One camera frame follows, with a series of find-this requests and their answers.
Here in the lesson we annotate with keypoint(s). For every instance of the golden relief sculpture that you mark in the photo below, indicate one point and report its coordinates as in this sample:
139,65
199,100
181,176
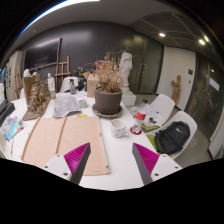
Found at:
38,98

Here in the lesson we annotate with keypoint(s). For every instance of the stack of books and papers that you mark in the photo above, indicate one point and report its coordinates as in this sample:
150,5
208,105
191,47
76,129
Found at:
151,118

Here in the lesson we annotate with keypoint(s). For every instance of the small black wall panel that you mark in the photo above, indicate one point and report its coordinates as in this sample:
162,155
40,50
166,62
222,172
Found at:
190,71

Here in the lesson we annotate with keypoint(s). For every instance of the colourful printed booklet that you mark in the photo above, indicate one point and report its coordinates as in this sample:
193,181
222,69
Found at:
10,126

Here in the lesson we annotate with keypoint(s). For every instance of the grey pot saucer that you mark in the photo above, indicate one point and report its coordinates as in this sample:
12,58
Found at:
106,116

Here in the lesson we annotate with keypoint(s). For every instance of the recessed ceiling spotlights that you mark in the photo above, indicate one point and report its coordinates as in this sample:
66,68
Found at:
162,34

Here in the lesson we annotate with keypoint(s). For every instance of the brown wooden figure statue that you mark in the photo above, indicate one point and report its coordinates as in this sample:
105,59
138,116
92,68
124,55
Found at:
175,88

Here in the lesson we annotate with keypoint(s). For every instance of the dried brown plant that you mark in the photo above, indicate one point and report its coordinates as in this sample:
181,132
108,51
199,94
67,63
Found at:
110,81

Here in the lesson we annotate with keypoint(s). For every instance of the wooden easel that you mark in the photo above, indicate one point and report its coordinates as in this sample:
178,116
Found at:
68,65

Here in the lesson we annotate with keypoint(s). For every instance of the small yellow note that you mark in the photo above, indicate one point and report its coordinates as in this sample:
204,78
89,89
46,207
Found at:
82,115

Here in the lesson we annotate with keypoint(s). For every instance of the white shelf unit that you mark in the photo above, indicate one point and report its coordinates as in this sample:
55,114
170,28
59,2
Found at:
13,73

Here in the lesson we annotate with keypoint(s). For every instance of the beige wooden drawing board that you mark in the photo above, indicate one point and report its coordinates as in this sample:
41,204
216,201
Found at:
66,140

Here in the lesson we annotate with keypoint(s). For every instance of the printed paper sheet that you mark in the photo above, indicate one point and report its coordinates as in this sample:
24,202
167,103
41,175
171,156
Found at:
65,105

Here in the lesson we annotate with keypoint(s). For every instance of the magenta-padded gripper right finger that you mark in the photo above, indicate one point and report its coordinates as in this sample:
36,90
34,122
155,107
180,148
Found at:
148,158

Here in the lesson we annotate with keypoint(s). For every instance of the black wall screen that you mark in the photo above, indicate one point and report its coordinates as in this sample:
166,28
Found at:
41,53

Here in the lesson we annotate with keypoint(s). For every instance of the black desktop device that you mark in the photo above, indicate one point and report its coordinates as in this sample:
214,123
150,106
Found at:
5,111

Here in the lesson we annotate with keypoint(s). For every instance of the dark grey plant pot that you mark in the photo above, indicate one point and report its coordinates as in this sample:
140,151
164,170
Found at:
108,101

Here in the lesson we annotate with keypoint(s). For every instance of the clear spray bottle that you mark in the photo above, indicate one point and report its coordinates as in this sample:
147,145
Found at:
72,88

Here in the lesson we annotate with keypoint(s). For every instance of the large ceiling light panel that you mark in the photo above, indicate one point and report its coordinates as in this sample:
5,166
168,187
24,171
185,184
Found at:
76,2

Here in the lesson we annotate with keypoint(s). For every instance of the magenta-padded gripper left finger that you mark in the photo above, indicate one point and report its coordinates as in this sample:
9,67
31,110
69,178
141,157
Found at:
75,158

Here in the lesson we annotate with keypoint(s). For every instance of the small round white container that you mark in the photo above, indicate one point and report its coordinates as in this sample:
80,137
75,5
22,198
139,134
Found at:
82,103

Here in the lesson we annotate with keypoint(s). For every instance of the brown cardboard box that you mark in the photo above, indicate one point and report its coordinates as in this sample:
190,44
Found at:
91,85

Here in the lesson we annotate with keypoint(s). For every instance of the large white plaster statue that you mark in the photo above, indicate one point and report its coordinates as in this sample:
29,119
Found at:
125,66

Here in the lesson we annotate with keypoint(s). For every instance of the black backpack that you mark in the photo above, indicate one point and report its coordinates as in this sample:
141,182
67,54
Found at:
171,136

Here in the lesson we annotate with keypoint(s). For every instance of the white chair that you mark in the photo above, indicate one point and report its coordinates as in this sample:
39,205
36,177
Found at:
185,116
66,83
165,105

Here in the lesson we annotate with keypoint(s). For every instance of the flat round red coaster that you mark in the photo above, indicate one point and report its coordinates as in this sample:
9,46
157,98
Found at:
133,132

